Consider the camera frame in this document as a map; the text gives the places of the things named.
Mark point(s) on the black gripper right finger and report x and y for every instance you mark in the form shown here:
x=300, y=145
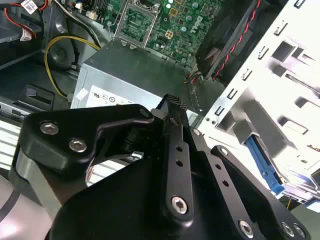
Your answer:
x=225, y=182

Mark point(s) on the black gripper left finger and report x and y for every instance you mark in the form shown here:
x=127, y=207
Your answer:
x=57, y=147

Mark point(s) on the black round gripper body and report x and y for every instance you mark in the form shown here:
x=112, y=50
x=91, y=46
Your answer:
x=120, y=212

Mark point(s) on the hard disk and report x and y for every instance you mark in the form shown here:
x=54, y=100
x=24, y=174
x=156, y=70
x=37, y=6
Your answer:
x=265, y=167

